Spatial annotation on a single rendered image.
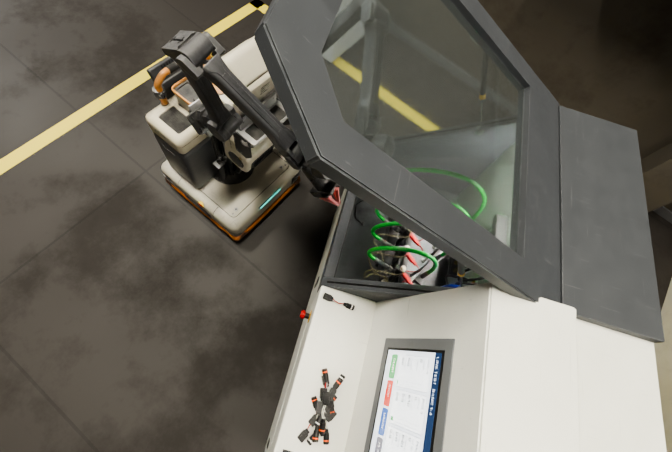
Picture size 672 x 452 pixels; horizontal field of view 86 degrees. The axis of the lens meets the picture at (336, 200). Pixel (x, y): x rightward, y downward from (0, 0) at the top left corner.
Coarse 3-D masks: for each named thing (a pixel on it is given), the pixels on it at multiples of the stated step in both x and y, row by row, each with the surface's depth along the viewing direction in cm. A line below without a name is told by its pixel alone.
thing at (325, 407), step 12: (324, 372) 122; (324, 384) 122; (336, 384) 121; (324, 396) 118; (336, 396) 121; (324, 408) 118; (312, 420) 117; (324, 420) 116; (324, 432) 115; (324, 444) 115
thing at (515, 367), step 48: (480, 288) 89; (384, 336) 122; (432, 336) 99; (480, 336) 83; (528, 336) 83; (576, 336) 84; (288, 384) 147; (480, 384) 77; (528, 384) 78; (576, 384) 80; (480, 432) 73; (528, 432) 74; (576, 432) 76
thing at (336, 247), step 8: (344, 200) 165; (352, 200) 157; (344, 208) 155; (352, 208) 156; (344, 216) 154; (344, 224) 152; (336, 232) 150; (344, 232) 151; (336, 240) 149; (344, 240) 149; (336, 248) 147; (328, 256) 151; (336, 256) 146; (328, 264) 144; (336, 264) 145; (328, 272) 143; (320, 280) 155
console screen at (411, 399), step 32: (384, 352) 117; (416, 352) 102; (448, 352) 90; (384, 384) 110; (416, 384) 96; (448, 384) 86; (384, 416) 103; (416, 416) 91; (384, 448) 98; (416, 448) 87
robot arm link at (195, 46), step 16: (192, 32) 94; (176, 48) 91; (192, 48) 91; (208, 48) 93; (192, 80) 106; (208, 80) 109; (208, 96) 112; (208, 112) 121; (224, 112) 122; (208, 128) 128; (224, 128) 126
